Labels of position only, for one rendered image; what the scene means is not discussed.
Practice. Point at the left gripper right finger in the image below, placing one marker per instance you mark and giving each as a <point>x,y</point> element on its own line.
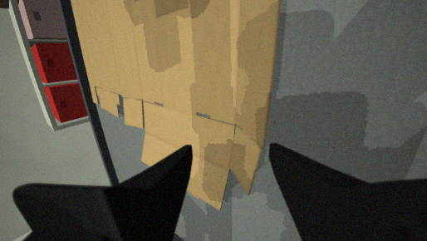
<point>328,205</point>

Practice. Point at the cardboard box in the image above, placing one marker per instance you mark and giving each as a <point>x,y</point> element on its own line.
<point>214,57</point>

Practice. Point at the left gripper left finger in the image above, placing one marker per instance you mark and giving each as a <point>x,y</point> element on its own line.
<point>145,207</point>

